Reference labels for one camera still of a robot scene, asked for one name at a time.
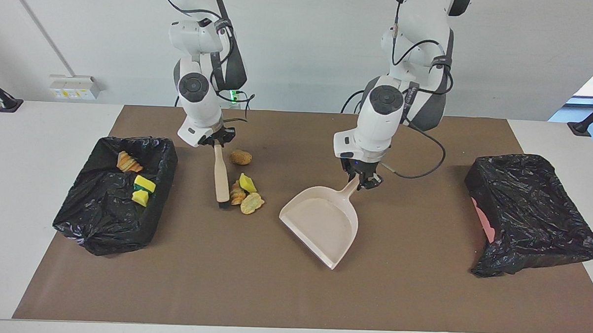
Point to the black plastic trash bag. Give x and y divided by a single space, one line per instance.
536 219

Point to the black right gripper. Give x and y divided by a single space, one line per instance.
221 136

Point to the brown table mat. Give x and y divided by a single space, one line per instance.
292 294

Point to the striped croissant bread piece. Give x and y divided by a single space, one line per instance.
128 163

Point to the white wall power strip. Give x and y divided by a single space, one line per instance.
67 87

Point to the black clamp stand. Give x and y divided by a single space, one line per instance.
581 128
7 104

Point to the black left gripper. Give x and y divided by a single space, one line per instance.
358 167

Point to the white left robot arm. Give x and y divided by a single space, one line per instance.
382 120

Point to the brown bread roll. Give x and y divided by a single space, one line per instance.
241 157

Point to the pale bread piece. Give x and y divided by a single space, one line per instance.
252 203

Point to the pink plastic bin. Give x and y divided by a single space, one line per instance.
487 225

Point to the left black-bagged bin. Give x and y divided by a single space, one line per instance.
102 219

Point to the L-shaped yellow sponge piece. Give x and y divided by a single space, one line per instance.
248 183

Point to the beige plastic dustpan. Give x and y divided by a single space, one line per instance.
319 221

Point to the small yellow sponge chunk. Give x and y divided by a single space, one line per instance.
140 198

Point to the large yellow sponge chunk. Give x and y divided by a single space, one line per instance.
145 183

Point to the small orange striped bread piece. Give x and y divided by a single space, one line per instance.
237 195

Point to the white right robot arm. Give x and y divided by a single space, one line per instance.
197 99

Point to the beige hand brush black bristles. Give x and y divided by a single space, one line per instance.
221 178

